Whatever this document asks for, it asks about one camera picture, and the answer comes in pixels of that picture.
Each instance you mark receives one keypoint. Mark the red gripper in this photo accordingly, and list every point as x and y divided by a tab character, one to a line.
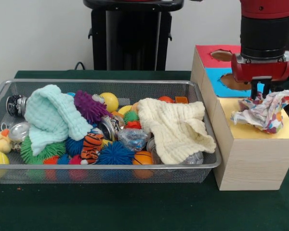
260	69

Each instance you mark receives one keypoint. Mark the colourful printed cloth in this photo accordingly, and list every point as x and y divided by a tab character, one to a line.
265	113

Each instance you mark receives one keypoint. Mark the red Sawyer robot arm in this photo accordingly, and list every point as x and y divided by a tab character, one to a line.
265	31

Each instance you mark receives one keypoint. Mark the wooden box with three holes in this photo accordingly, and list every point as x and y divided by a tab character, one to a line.
253	166

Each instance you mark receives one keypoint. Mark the cream knitted cloth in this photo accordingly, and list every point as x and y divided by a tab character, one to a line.
173	125

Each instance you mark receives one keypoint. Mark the small orange basketball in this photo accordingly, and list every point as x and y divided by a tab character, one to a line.
142	158

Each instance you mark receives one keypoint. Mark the blue spiky ball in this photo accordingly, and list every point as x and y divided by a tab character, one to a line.
115	154

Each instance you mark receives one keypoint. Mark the purple spiky toy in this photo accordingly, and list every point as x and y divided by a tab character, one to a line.
91	106

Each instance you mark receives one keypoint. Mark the tiger plush toy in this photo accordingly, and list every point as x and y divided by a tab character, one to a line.
92	144

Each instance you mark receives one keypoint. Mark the mint green cloth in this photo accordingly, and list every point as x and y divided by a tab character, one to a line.
50	115

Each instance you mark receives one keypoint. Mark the green spiky ball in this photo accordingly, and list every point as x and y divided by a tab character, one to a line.
55	149

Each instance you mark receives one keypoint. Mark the yellow plush duck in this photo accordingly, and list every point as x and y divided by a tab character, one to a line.
1	142

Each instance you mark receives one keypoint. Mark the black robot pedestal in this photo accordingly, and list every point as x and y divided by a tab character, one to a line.
130	43

